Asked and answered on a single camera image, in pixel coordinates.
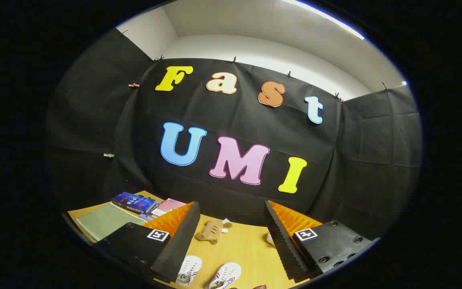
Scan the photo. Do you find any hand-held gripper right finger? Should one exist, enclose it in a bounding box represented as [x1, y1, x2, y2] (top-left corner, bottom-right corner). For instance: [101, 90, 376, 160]
[264, 200, 381, 282]

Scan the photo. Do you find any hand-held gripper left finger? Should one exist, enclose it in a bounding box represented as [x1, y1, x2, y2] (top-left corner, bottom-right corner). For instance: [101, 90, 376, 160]
[94, 202, 201, 283]

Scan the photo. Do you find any white canvas shoe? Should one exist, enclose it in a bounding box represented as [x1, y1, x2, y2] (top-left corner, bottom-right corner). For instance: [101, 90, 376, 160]
[176, 256, 203, 286]
[205, 263, 242, 289]

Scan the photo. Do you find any beige fabric storage box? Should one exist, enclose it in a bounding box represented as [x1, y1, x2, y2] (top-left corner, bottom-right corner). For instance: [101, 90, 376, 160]
[76, 203, 147, 243]

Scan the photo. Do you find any brown plush toy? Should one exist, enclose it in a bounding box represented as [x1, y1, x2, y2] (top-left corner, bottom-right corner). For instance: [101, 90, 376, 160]
[194, 219, 233, 245]

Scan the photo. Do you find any pink cover book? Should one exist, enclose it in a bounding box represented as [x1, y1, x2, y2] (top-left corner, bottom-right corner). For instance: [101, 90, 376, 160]
[151, 198, 186, 218]

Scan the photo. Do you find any dark blue book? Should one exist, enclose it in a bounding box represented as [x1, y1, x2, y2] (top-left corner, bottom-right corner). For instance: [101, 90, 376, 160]
[112, 192, 160, 214]

